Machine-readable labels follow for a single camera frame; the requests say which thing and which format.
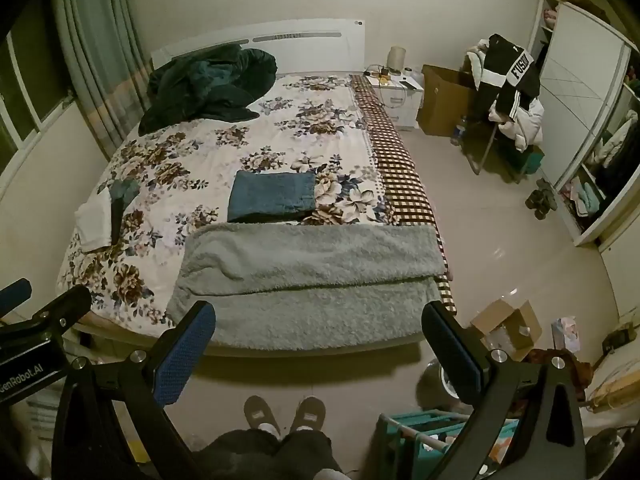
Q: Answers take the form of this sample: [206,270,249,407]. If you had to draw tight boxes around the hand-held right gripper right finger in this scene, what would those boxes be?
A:
[421,301,587,480]

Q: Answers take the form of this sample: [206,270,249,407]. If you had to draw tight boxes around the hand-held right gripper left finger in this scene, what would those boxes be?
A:
[50,301,218,480]

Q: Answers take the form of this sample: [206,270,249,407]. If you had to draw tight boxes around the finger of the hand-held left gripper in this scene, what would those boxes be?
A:
[0,285,93,343]
[0,278,33,317]

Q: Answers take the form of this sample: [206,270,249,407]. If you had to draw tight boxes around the grey towel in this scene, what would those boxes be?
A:
[166,222,452,352]

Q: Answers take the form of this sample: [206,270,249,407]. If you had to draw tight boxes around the small open cardboard box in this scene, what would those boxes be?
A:
[469,299,544,362]

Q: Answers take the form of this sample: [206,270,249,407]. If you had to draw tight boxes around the teal storage rack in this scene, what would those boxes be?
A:
[375,409,521,480]

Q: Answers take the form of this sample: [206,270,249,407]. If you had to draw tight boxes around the folded white cloth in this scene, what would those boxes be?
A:
[75,192,113,253]

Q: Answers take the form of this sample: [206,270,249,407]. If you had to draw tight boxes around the person's left slipper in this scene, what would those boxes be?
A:
[243,395,282,433]

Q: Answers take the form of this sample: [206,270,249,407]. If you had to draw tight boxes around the person's slipper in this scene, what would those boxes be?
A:
[289,396,327,433]
[243,395,282,433]

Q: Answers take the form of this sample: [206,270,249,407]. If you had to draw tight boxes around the dark grey-green garment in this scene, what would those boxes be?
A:
[97,179,142,247]

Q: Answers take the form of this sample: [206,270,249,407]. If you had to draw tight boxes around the brown crumpled cloth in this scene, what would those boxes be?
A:
[525,347,596,401]

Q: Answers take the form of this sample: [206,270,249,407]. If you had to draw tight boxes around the person's legs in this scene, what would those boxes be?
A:
[192,427,346,480]

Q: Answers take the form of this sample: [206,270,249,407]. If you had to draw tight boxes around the person's right slipper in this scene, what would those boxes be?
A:
[289,396,327,433]

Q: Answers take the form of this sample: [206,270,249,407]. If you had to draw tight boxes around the pair of dark shoes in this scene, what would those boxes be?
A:
[524,178,559,221]

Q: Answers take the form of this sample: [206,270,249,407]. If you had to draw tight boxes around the folded blue garment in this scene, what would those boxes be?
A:
[227,170,318,224]

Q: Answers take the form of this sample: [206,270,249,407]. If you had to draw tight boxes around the floral bed blanket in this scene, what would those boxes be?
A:
[56,72,401,333]

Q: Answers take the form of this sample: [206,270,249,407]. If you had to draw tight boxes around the brown checked bed sheet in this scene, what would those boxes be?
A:
[348,74,458,316]

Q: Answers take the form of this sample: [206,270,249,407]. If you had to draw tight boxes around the folded pastel clothes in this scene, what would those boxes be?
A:
[560,180,607,218]

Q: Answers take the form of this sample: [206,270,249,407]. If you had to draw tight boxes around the window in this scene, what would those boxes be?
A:
[0,7,78,173]

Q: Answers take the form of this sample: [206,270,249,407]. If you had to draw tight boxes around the teal box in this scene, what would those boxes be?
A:
[520,147,546,175]

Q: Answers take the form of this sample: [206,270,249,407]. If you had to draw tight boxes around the white puffy jacket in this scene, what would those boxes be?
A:
[489,95,546,153]

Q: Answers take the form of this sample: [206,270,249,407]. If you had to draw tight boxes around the large brown cardboard box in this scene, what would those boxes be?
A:
[416,64,478,138]

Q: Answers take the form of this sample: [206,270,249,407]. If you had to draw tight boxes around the striped green curtain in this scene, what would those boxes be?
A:
[50,0,155,163]

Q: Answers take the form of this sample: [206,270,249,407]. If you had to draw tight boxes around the white nightstand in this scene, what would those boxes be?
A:
[364,65,426,132]

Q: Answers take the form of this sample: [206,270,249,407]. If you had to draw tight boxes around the dark green quilted duvet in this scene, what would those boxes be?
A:
[138,44,278,137]

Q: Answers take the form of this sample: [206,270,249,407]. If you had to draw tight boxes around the hanging clothes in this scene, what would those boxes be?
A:
[585,110,640,196]

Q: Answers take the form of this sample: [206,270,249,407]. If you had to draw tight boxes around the white wardrobe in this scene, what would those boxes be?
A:
[527,0,640,248]

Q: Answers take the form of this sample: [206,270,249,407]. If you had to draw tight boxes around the black and white jacket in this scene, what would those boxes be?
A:
[475,33,542,122]

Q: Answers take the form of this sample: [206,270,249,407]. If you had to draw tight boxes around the white bed headboard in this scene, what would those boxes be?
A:
[150,19,367,77]

